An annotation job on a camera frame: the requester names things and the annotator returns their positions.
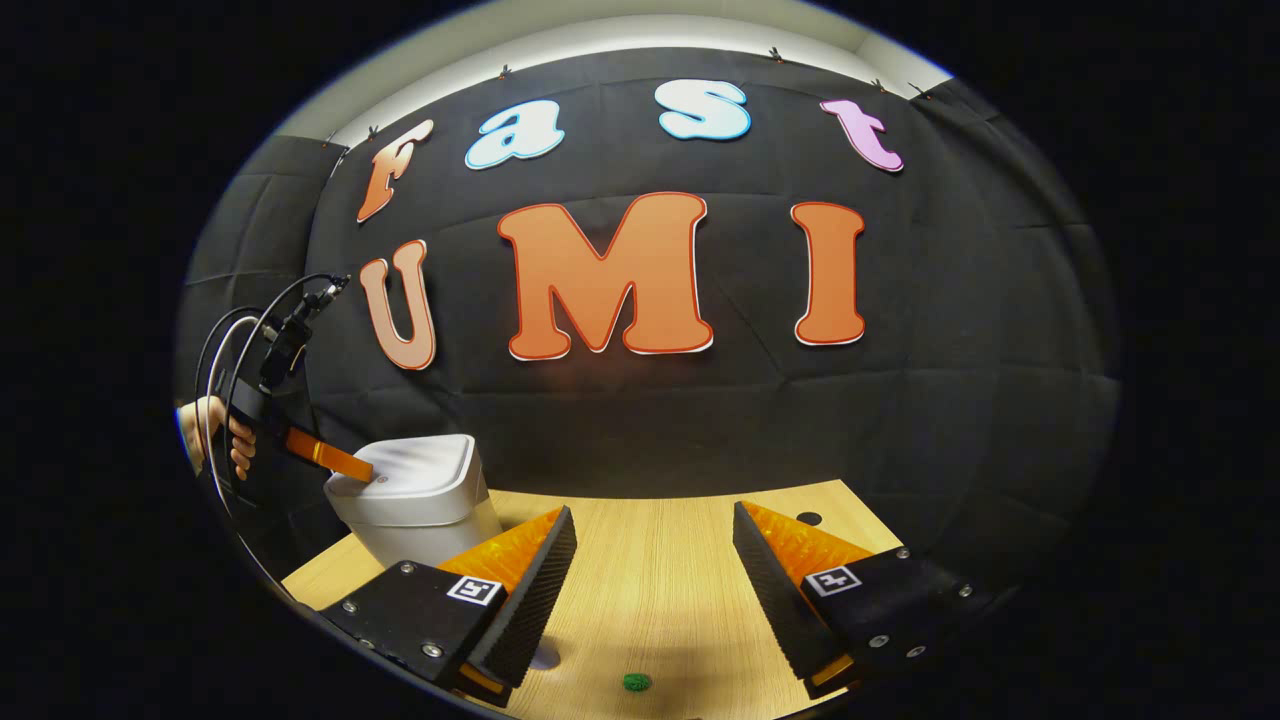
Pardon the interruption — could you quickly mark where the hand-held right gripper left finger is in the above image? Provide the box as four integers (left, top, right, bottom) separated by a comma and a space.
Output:
318, 505, 579, 709

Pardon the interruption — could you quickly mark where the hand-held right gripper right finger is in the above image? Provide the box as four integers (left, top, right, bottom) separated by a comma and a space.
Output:
732, 500, 991, 701

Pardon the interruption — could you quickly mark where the white desktop garbage bin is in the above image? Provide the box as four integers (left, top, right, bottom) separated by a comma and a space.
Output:
323, 434, 504, 569

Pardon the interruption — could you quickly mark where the wooden desktop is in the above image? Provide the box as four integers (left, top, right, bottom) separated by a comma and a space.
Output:
282, 478, 906, 720

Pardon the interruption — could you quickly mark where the black cable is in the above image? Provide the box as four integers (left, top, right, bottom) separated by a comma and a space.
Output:
222, 272, 336, 501
193, 305, 271, 471

